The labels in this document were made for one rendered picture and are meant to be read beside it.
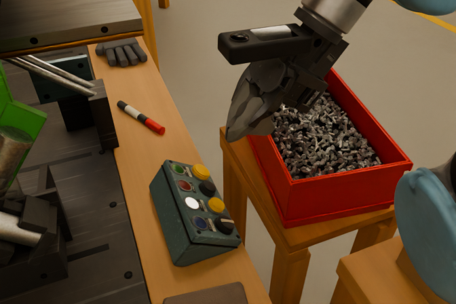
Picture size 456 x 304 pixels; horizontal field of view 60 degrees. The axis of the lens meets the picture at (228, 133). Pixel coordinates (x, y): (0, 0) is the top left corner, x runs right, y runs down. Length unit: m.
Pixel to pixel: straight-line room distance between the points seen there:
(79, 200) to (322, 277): 1.14
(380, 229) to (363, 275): 0.22
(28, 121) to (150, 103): 0.36
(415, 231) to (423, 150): 1.86
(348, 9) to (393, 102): 2.04
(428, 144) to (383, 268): 1.69
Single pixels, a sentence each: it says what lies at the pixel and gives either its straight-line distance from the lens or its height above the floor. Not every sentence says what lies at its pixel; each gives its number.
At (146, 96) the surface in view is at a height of 0.90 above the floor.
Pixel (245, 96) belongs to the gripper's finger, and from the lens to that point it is 0.56.
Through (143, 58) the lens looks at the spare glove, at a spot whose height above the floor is 0.92.
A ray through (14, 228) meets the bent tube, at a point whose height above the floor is 0.98.
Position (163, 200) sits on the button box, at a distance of 0.58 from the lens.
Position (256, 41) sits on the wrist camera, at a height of 1.15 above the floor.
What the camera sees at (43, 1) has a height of 1.13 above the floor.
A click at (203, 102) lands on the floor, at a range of 2.34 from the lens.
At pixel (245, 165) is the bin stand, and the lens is 0.80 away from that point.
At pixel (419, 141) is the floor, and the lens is 2.30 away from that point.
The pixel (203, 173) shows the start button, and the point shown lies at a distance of 0.60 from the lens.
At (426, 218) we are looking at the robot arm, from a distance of 0.37.
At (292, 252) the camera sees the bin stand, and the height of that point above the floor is 0.78.
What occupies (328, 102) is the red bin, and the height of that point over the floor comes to 0.88.
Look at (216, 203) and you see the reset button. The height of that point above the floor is 0.94.
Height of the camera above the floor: 1.37
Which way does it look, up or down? 40 degrees down
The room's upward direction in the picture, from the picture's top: straight up
